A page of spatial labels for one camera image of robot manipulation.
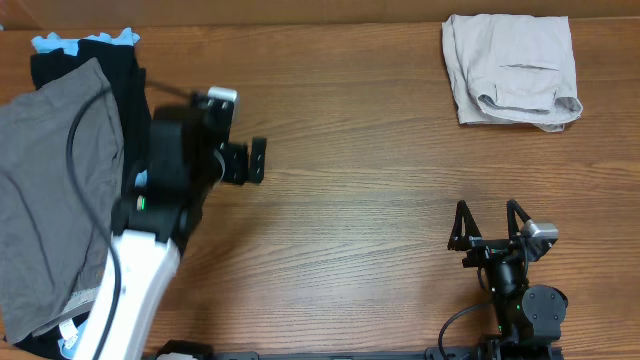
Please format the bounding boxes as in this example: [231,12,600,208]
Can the black garment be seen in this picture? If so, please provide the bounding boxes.
[1,40,151,359]

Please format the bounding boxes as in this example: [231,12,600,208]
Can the beige cotton shorts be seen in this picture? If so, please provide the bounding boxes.
[441,14,583,132]

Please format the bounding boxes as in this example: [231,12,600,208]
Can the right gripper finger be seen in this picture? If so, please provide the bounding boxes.
[447,200,481,250]
[506,199,531,238]

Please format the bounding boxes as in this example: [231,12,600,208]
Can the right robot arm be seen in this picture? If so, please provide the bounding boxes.
[437,199,569,359]

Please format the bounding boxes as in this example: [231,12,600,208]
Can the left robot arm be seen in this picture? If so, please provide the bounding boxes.
[74,87,266,359]

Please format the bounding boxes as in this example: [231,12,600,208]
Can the light blue garment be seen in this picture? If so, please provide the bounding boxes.
[31,27,149,360]

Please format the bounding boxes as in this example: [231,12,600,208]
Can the grey garment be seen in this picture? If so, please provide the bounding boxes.
[1,59,109,344]

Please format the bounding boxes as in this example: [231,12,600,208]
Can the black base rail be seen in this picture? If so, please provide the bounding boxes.
[141,340,565,360]

